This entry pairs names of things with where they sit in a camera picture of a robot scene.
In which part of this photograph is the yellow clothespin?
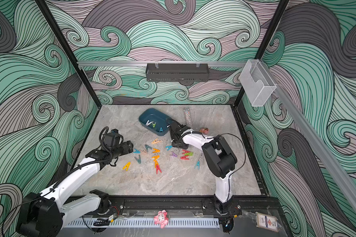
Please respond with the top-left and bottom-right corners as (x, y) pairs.
(122, 162), (131, 171)

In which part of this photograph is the white clothespin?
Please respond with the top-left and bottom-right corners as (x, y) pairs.
(145, 120), (153, 126)

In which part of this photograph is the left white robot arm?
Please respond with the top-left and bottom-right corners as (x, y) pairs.
(16, 141), (133, 237)

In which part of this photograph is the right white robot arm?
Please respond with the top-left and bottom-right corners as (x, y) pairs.
(167, 119), (237, 213)

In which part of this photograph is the teal storage box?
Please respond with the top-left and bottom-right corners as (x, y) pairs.
(138, 108), (170, 136)

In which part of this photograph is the grey clothespin centre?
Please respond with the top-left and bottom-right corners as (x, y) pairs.
(174, 148), (181, 155)

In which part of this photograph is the grey clothespin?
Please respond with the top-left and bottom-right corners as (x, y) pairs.
(174, 148), (181, 155)
(197, 153), (204, 164)

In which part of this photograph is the rhinestone silver microphone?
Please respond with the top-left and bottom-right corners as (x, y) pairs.
(183, 107), (193, 128)

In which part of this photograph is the tan clothespin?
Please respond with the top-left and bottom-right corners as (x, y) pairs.
(151, 138), (162, 144)

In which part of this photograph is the dark teal clothespin lower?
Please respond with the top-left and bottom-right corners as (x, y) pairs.
(134, 155), (141, 164)

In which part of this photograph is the dark teal clothespin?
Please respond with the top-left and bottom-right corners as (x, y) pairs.
(144, 144), (153, 153)
(134, 155), (141, 164)

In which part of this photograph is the beige pink clothespin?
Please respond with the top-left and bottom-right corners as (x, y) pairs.
(142, 146), (148, 154)

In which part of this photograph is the pink strawberry bear toy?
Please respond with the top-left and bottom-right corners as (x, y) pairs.
(199, 127), (209, 134)

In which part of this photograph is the dark teal clothespin upper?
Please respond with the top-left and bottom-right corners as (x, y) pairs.
(144, 144), (153, 153)

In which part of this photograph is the orange clothespin middle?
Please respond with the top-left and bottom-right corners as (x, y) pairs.
(152, 155), (160, 161)

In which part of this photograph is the grey clothespin right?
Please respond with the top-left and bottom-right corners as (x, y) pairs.
(197, 153), (204, 164)

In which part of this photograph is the light teal clothespin right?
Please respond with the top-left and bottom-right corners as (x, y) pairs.
(194, 161), (200, 170)

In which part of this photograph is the red clothespin lower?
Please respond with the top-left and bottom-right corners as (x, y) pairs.
(156, 165), (162, 174)

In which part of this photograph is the pink pig plush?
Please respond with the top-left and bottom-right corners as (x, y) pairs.
(153, 210), (169, 229)

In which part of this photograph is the badge card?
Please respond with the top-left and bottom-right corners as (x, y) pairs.
(255, 212), (279, 232)

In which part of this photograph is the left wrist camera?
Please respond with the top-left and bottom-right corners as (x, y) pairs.
(103, 129), (124, 150)

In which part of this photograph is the black wall tray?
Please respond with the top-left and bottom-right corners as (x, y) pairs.
(145, 64), (210, 82)

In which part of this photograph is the white slotted cable duct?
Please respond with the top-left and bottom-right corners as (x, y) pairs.
(65, 217), (220, 229)

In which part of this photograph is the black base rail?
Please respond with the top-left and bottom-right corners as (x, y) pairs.
(109, 195), (281, 215)

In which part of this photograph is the aluminium rail back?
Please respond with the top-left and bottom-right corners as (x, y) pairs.
(77, 60), (246, 68)

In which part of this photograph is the aluminium rail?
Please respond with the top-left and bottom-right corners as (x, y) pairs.
(77, 60), (246, 68)
(260, 61), (356, 213)

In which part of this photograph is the clear plastic wall holder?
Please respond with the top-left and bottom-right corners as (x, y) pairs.
(239, 59), (276, 107)

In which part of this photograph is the aluminium rail right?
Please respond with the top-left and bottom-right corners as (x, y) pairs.
(260, 61), (356, 213)

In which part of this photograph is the black corner frame post left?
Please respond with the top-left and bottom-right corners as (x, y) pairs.
(35, 0), (102, 109)

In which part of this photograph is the black corner frame post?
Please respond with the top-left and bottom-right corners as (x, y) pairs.
(35, 0), (102, 109)
(234, 1), (289, 108)

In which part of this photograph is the black corner frame post right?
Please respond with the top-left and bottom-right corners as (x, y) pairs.
(234, 1), (289, 108)

